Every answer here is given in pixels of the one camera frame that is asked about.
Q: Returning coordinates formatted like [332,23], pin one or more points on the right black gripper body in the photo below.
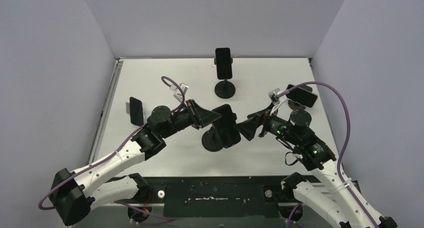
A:
[261,121]

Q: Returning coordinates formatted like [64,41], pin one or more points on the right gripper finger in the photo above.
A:
[257,115]
[248,128]

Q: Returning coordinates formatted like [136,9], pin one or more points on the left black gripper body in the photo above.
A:
[190,117]

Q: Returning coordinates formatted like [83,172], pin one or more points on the black phone stand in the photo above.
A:
[210,142]
[224,89]

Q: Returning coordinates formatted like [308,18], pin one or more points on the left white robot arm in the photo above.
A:
[75,193]

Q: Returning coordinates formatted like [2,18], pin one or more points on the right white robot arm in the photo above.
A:
[346,208]

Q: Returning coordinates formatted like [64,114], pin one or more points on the brown base phone stand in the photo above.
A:
[296,106]

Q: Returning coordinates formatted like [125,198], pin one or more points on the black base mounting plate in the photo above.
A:
[216,197]

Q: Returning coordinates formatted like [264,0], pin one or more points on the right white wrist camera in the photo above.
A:
[276,101]

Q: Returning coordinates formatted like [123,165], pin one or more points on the aluminium rail left edge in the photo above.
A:
[105,110]

